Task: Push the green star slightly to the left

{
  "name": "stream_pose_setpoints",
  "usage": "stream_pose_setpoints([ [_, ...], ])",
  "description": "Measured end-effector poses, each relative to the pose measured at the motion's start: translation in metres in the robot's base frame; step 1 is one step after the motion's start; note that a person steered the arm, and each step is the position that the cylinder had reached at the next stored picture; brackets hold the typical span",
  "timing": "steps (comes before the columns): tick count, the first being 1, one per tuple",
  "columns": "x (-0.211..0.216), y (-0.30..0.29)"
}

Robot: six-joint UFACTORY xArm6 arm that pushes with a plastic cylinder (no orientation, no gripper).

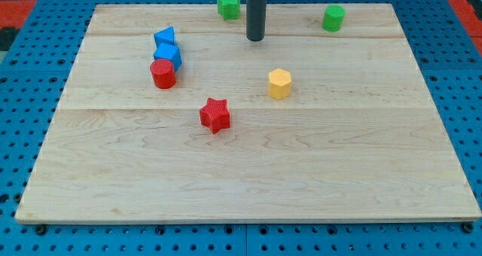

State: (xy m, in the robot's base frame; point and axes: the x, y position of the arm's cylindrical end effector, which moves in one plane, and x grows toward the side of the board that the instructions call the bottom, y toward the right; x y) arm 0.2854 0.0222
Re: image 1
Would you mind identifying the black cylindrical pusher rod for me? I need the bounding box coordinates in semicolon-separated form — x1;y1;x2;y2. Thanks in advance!
246;0;267;41

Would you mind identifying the green star block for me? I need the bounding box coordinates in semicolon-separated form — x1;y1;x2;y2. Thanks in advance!
217;0;240;20

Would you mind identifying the red star block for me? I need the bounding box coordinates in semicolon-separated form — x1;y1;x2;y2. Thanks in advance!
199;98;230;134

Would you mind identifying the green cylinder block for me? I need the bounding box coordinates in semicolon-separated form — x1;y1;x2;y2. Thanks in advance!
322;5;346;32

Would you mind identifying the yellow hexagon block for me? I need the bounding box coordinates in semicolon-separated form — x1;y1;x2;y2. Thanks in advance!
268;69;292;99

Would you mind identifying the blue triangle block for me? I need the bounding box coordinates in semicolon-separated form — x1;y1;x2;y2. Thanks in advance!
154;26;175;47

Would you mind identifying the blue cube block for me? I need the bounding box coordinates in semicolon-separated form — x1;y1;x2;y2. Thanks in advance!
153;43;182;72

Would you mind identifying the red cylinder block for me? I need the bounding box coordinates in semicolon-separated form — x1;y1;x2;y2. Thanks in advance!
150;59;176;89

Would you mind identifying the light wooden board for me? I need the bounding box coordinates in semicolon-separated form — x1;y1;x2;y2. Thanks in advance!
15;4;481;225

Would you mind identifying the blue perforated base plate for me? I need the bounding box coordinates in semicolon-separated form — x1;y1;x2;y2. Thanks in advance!
1;0;481;255

